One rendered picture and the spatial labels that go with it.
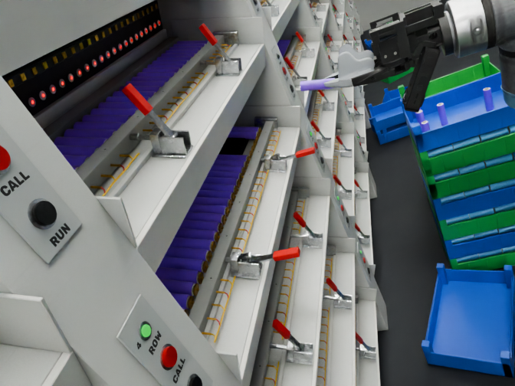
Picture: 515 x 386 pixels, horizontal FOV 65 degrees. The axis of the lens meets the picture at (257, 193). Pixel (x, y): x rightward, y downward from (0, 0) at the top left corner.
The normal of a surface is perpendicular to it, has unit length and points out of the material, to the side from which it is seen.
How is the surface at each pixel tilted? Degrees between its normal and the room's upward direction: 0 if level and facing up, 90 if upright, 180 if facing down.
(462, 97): 90
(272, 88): 90
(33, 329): 90
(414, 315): 0
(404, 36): 90
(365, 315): 21
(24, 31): 111
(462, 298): 0
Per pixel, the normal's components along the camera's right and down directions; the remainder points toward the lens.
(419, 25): -0.20, 0.57
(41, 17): 0.98, 0.05
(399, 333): -0.42, -0.78
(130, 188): -0.07, -0.82
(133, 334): 0.89, -0.25
